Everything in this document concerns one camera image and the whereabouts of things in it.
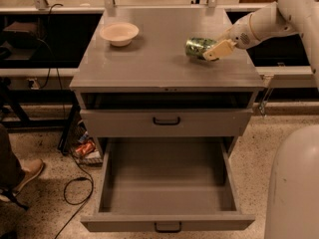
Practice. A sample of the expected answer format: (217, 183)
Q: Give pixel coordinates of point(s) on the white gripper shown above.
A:
(241, 33)

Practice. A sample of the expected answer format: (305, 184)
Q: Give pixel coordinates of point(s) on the green soda can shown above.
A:
(196, 47)

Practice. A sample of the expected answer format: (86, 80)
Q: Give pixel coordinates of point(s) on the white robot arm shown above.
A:
(293, 194)

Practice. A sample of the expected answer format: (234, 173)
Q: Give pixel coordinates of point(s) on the grey drawer cabinet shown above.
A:
(153, 73)

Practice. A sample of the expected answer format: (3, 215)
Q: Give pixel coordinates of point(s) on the open grey middle drawer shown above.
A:
(175, 179)

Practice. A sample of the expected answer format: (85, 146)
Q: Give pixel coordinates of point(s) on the white bowl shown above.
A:
(119, 34)

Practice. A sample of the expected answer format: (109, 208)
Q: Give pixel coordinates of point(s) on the orange snack bag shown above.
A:
(84, 149)

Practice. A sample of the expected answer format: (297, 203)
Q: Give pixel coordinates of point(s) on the tan shoe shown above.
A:
(32, 169)

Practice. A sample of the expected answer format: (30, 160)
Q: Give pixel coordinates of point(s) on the brown trouser leg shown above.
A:
(8, 160)

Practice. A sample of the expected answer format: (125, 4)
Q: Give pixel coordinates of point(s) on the black tripod leg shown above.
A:
(7, 195)

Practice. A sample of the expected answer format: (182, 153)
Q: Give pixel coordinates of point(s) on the black top drawer handle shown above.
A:
(169, 122)

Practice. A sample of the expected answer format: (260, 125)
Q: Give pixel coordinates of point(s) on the black drawer handle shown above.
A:
(167, 227)
(169, 122)

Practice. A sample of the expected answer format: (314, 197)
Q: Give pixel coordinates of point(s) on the black middle drawer handle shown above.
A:
(167, 227)

